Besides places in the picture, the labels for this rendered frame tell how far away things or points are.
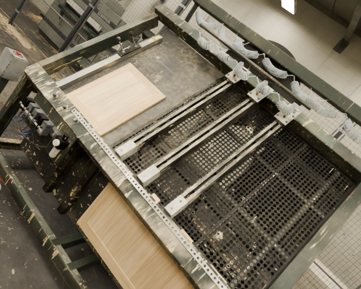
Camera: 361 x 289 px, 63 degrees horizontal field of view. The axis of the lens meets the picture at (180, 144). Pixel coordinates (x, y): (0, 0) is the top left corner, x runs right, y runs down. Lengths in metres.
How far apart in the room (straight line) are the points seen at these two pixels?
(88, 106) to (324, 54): 5.60
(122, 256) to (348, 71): 5.84
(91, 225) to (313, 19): 6.18
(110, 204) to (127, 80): 0.92
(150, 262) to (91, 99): 1.17
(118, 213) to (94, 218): 0.20
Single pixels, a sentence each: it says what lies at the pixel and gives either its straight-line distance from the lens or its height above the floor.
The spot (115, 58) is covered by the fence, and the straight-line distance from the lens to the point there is 2.42.
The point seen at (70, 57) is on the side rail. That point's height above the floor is 1.07.
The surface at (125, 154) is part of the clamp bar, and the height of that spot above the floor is 0.95.
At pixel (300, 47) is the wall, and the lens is 7.00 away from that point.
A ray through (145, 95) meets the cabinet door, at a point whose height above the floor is 1.24.
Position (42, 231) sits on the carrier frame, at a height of 0.17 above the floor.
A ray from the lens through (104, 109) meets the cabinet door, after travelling 2.11.
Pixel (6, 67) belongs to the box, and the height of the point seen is 0.84.
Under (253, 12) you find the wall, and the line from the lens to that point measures 7.39.
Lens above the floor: 1.59
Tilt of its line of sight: 12 degrees down
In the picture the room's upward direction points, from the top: 41 degrees clockwise
